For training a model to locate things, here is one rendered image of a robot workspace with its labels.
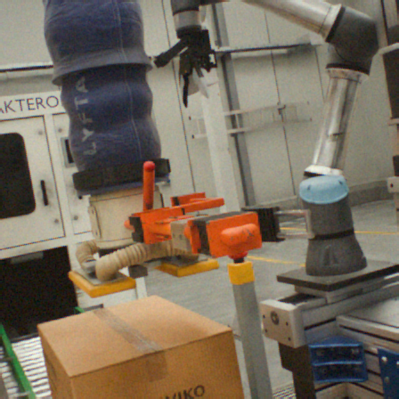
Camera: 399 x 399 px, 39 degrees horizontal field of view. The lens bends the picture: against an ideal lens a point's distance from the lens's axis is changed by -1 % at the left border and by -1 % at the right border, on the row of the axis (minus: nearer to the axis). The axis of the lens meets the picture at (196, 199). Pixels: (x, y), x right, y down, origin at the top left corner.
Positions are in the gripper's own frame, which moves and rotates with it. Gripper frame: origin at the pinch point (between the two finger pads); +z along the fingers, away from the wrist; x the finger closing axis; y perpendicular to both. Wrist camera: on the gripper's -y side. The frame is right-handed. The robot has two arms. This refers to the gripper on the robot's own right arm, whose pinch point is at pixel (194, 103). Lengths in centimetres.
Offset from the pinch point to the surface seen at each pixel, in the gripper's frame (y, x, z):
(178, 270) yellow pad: -23, -28, 38
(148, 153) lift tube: -22.8, -20.2, 12.3
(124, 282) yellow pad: -35, -27, 38
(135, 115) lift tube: -24.0, -19.9, 3.4
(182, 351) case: -22, -19, 59
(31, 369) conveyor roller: -43, 141, 98
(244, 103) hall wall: 506, 856, -95
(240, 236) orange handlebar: -32, -76, 27
